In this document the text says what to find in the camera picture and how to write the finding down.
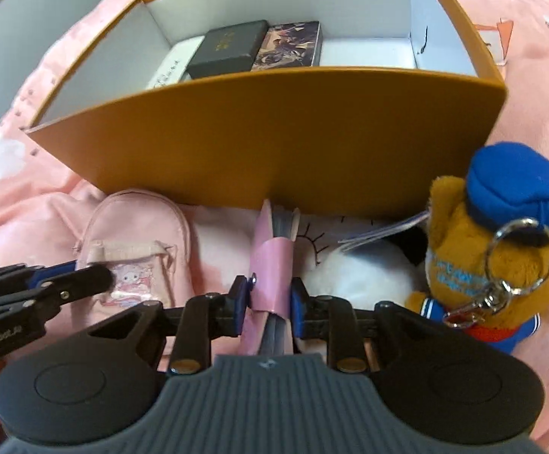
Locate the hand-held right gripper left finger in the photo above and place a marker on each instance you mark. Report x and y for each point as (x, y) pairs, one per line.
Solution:
(239, 305)

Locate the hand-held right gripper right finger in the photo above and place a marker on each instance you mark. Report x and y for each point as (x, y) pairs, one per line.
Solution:
(299, 305)

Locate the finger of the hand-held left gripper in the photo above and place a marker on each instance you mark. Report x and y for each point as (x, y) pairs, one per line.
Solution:
(54, 272)
(90, 279)

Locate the pink notebook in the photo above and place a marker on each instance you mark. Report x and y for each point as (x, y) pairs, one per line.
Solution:
(269, 265)

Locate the pink cartoon pouch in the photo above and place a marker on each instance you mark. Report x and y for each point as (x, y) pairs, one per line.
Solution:
(132, 227)

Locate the orange cardboard box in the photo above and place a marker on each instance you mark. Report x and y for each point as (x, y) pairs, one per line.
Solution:
(255, 142)

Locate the long white box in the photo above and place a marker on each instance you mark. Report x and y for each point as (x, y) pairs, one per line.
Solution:
(172, 64)

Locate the dark grey square box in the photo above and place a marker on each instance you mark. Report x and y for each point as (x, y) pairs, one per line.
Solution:
(227, 49)

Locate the printed picture box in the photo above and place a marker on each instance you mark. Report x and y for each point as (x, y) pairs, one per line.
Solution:
(288, 45)

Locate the pink striped plush ball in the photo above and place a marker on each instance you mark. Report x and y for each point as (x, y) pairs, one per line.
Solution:
(364, 274)

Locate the paper hang tag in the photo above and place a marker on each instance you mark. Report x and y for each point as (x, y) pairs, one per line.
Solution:
(388, 231)

